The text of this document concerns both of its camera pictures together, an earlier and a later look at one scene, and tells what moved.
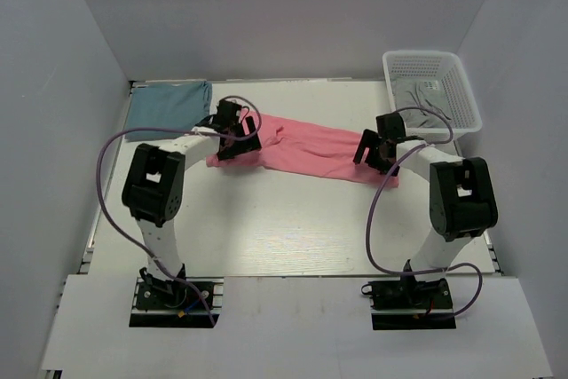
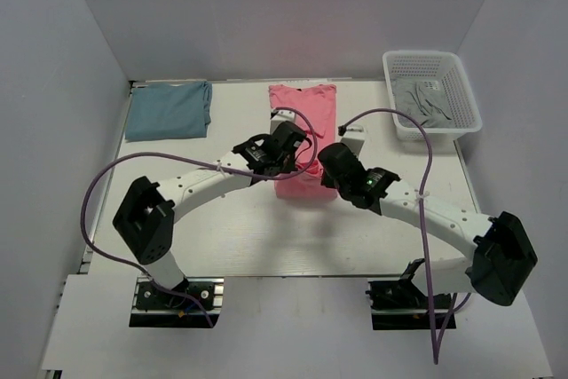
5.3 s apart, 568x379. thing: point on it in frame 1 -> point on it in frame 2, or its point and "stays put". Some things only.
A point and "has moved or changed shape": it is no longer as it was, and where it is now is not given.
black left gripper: (249, 145) -> (290, 166)
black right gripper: (368, 140) -> (327, 181)
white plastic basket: (437, 67) stays put
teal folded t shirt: (167, 106) stays put
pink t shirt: (287, 146) has moved or changed shape
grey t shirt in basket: (428, 94) stays put
